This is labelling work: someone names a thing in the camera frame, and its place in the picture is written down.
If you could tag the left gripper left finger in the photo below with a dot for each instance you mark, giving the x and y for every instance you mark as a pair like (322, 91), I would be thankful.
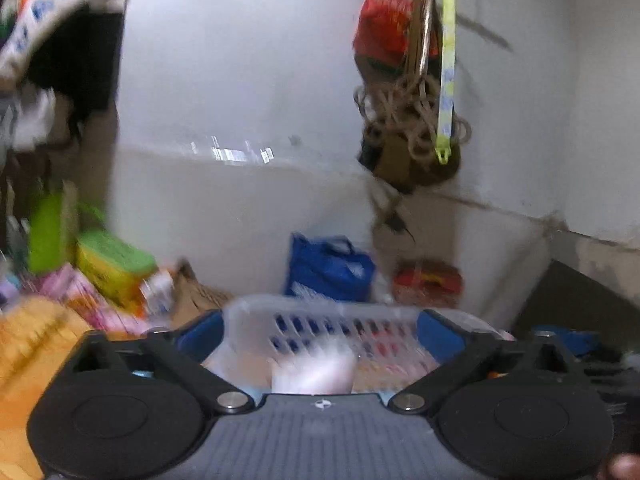
(179, 356)

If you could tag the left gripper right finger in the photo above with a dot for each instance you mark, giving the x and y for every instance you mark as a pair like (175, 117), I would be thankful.
(458, 352)

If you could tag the person's right hand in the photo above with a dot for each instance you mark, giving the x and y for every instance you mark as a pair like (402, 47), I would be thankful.
(621, 467)

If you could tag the red patterned gift box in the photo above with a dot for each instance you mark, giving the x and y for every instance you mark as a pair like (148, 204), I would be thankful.
(427, 283)

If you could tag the translucent white plastic basket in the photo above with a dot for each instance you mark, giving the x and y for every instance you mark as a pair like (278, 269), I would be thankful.
(262, 329)

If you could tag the green yellow tin box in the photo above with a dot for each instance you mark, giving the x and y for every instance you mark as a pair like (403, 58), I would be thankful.
(115, 268)

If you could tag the dark wooden headboard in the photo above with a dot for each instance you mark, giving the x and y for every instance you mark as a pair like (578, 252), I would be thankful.
(566, 298)

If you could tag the yellow floral blanket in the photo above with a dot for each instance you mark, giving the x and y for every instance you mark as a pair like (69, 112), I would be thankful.
(36, 336)

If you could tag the blue shopping bag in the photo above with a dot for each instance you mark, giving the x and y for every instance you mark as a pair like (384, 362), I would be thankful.
(329, 268)

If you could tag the green paper bag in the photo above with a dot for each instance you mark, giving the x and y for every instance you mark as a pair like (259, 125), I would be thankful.
(52, 232)

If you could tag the black hanging jacket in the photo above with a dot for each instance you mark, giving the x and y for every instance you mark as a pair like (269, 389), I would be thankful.
(80, 61)

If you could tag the red hanging plastic bag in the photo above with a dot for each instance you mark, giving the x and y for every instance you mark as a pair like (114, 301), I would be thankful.
(383, 31)

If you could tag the black charger with cable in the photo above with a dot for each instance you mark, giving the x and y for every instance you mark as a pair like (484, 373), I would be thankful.
(387, 215)

